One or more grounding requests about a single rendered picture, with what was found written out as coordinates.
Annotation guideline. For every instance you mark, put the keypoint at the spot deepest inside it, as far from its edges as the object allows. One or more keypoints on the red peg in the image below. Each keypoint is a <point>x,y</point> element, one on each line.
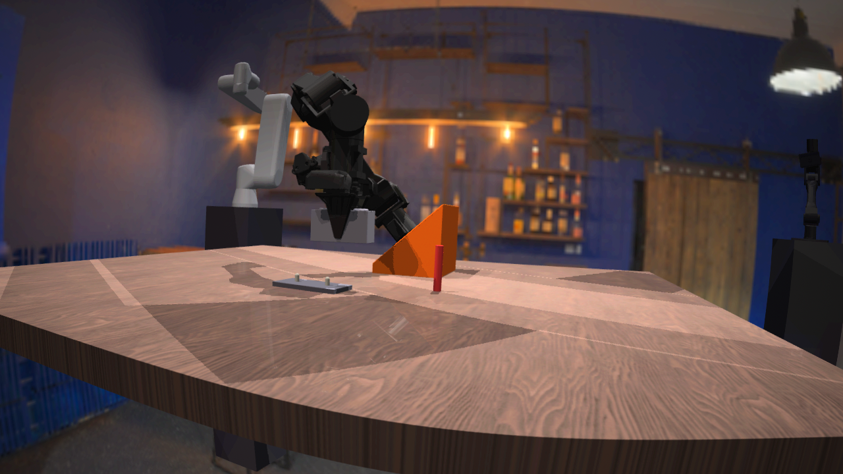
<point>438,268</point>

